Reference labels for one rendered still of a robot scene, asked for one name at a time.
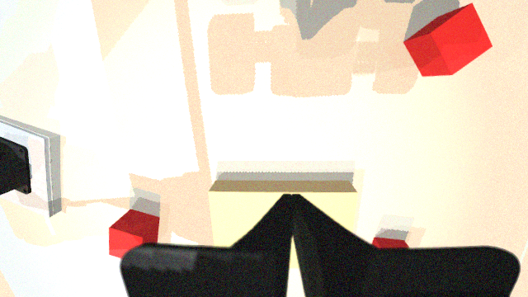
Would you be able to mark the red square block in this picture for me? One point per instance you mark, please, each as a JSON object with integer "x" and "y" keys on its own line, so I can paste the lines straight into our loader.
{"x": 389, "y": 243}
{"x": 133, "y": 228}
{"x": 447, "y": 44}

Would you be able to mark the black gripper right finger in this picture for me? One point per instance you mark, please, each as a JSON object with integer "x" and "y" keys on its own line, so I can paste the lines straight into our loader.
{"x": 334, "y": 262}

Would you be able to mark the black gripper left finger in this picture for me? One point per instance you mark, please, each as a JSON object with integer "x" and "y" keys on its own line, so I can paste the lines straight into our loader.
{"x": 256, "y": 265}

